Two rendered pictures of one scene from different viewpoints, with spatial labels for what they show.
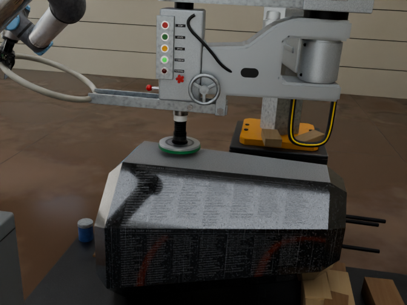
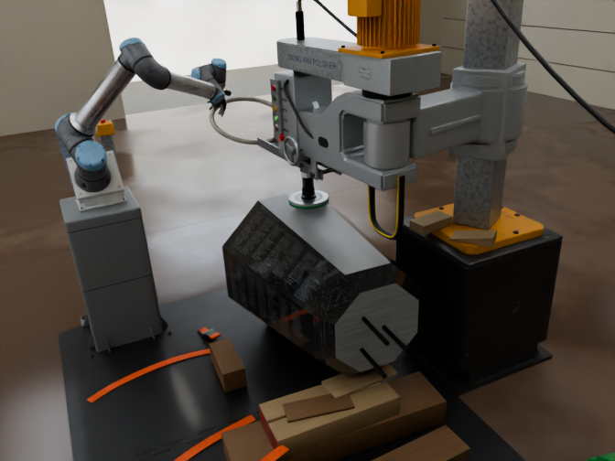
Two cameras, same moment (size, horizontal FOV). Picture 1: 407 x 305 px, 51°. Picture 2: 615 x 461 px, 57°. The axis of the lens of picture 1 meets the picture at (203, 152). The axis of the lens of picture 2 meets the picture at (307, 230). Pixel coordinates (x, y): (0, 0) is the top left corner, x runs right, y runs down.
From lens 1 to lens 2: 2.39 m
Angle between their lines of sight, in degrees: 53
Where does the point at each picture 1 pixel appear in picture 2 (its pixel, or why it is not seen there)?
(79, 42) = (589, 60)
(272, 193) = (306, 264)
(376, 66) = not seen: outside the picture
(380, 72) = not seen: outside the picture
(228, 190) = (286, 249)
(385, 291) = (436, 447)
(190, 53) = (290, 115)
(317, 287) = (342, 384)
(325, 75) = (371, 158)
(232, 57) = (313, 124)
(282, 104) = (462, 187)
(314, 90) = (363, 173)
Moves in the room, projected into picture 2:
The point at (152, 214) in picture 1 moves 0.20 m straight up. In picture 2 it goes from (244, 248) to (241, 214)
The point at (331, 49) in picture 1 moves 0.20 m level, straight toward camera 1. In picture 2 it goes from (372, 131) to (326, 137)
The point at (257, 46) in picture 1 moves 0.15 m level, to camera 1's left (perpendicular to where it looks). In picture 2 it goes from (325, 116) to (307, 111)
